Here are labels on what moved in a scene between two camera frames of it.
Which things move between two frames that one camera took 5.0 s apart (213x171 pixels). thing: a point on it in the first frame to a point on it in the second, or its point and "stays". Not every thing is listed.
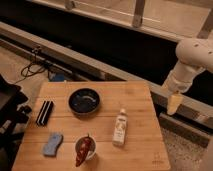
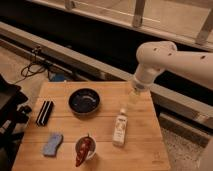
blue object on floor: x=59 y=77 stays
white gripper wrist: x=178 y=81 to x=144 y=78
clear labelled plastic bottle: x=119 y=132 stays
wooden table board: x=94 y=125 stays
